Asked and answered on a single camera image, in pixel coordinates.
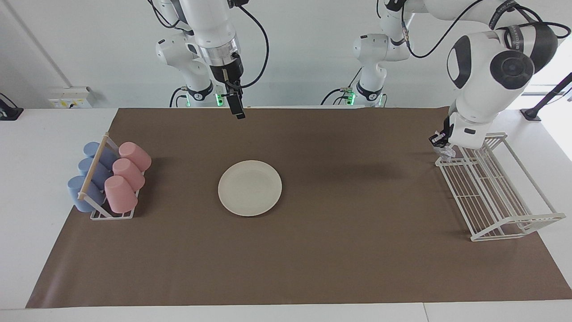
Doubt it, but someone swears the brown table mat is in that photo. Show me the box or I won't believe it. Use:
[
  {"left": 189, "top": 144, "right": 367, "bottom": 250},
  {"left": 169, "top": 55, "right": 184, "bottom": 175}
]
[{"left": 25, "top": 106, "right": 572, "bottom": 309}]

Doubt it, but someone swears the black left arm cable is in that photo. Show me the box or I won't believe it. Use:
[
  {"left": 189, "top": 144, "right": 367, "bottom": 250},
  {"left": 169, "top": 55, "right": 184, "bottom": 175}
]
[{"left": 378, "top": 0, "right": 572, "bottom": 61}]

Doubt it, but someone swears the black table clamp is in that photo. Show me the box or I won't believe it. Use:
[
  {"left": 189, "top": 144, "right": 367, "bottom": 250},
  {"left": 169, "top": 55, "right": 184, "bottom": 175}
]
[{"left": 0, "top": 92, "right": 24, "bottom": 121}]

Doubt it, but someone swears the black base cable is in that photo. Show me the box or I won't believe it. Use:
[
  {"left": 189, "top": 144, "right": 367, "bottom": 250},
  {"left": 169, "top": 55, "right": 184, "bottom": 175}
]
[
  {"left": 320, "top": 87, "right": 353, "bottom": 106},
  {"left": 169, "top": 87, "right": 188, "bottom": 108}
]

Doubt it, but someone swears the blue plastic cup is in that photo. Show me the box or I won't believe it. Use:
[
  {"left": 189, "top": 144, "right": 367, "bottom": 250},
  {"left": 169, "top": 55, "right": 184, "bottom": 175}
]
[
  {"left": 83, "top": 142, "right": 118, "bottom": 168},
  {"left": 67, "top": 176, "right": 108, "bottom": 213},
  {"left": 78, "top": 157, "right": 112, "bottom": 188}
]

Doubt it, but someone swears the white wall outlet box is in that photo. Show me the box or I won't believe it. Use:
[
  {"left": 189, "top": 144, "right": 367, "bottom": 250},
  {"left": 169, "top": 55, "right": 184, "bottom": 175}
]
[{"left": 47, "top": 86, "right": 94, "bottom": 109}]

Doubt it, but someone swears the white wire dish rack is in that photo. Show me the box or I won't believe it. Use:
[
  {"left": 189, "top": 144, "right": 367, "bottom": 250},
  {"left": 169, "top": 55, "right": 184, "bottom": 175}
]
[{"left": 435, "top": 132, "right": 566, "bottom": 242}]

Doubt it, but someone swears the bright window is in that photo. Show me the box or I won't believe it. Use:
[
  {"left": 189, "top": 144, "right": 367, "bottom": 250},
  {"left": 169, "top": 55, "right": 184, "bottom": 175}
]
[{"left": 505, "top": 38, "right": 572, "bottom": 110}]

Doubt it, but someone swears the cream round plate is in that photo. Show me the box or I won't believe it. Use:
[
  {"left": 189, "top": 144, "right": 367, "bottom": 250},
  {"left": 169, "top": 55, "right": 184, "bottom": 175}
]
[{"left": 218, "top": 160, "right": 283, "bottom": 217}]

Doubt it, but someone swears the pink plastic cup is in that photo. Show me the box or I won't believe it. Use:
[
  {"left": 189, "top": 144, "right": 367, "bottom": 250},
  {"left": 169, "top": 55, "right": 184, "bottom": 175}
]
[
  {"left": 104, "top": 175, "right": 138, "bottom": 214},
  {"left": 112, "top": 158, "right": 146, "bottom": 191},
  {"left": 118, "top": 142, "right": 152, "bottom": 172}
]

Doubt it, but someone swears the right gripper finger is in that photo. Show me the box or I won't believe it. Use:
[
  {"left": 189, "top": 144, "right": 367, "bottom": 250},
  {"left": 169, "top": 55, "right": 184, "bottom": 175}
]
[
  {"left": 233, "top": 89, "right": 247, "bottom": 120},
  {"left": 226, "top": 89, "right": 240, "bottom": 116}
]

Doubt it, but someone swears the black angled stand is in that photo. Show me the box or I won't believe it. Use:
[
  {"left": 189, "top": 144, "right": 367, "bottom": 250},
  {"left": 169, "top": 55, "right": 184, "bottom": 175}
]
[{"left": 521, "top": 72, "right": 572, "bottom": 121}]

